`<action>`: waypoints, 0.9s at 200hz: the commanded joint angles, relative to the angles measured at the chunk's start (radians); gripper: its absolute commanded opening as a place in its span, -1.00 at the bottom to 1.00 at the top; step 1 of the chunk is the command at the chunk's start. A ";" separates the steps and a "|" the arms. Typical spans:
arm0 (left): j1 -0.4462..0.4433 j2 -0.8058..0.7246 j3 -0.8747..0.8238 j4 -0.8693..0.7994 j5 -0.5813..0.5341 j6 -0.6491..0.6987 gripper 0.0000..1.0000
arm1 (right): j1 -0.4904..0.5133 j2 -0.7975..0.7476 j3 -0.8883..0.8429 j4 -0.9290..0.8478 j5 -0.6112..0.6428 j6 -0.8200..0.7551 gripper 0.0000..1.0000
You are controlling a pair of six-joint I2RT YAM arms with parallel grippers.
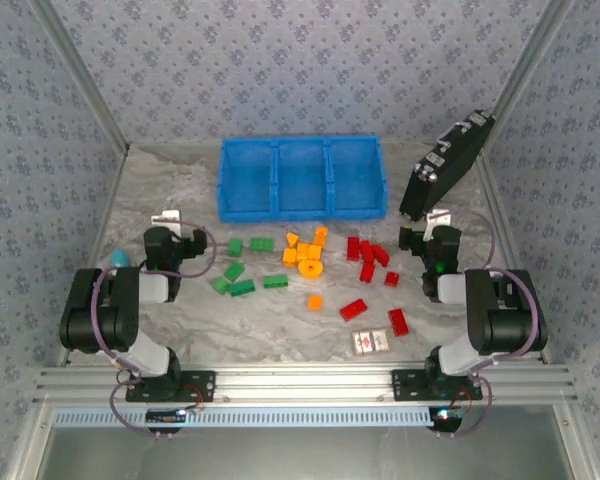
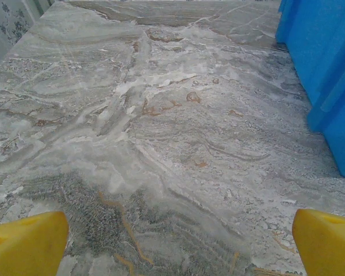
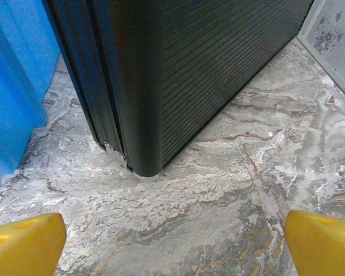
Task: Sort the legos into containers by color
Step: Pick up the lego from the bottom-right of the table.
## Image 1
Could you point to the green long lego brick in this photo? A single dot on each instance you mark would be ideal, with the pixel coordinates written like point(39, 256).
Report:
point(242, 288)
point(262, 244)
point(275, 281)

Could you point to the aluminium corner post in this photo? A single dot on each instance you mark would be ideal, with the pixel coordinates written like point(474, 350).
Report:
point(81, 70)
point(536, 50)

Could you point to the blue three-compartment bin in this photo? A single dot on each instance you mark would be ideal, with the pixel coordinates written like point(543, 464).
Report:
point(300, 175)

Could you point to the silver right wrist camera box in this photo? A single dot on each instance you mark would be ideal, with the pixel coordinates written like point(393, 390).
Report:
point(440, 217)

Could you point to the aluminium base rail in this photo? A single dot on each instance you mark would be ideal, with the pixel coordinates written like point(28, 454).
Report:
point(305, 385)

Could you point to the orange tall lego brick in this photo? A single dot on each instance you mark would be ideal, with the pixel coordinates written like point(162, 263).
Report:
point(321, 235)

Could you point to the aluminium lower frame leg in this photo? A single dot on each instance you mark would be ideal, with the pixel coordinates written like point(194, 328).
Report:
point(577, 445)
point(27, 445)

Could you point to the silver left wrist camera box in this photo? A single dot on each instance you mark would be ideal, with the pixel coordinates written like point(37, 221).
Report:
point(167, 219)

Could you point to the orange lego cube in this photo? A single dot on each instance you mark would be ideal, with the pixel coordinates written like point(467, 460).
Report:
point(290, 257)
point(315, 302)
point(302, 250)
point(315, 251)

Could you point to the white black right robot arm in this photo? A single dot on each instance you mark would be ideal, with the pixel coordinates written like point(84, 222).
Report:
point(505, 310)

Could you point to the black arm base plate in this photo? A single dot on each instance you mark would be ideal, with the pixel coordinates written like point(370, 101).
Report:
point(405, 386)
point(200, 386)

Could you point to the aluminium table side rail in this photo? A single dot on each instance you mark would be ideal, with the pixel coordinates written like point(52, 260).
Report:
point(500, 200)

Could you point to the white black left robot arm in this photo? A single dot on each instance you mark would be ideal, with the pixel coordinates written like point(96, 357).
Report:
point(100, 310)

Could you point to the green sloped lego brick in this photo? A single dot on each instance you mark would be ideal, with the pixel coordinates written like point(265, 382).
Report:
point(234, 271)

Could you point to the red long lego brick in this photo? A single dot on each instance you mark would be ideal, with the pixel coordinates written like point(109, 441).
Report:
point(354, 309)
point(398, 322)

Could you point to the black hard case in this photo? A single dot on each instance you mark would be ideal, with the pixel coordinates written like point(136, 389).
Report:
point(445, 170)

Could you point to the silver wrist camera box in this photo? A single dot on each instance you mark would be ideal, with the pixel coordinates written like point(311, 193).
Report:
point(167, 219)
point(440, 217)

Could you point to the small green lego brick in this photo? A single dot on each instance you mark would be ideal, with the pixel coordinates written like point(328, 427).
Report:
point(220, 285)

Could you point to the orange wedge lego piece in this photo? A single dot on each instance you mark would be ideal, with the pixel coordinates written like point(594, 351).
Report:
point(292, 239)

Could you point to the green square lego brick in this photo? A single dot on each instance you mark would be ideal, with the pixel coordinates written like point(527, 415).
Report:
point(235, 247)

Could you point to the light blue tube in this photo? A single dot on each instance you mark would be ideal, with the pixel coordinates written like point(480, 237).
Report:
point(120, 258)

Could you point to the playing card pack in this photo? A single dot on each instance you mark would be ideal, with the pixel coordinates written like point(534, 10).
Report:
point(372, 342)

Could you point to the small red lego brick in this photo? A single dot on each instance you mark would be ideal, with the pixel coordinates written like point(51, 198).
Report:
point(391, 278)

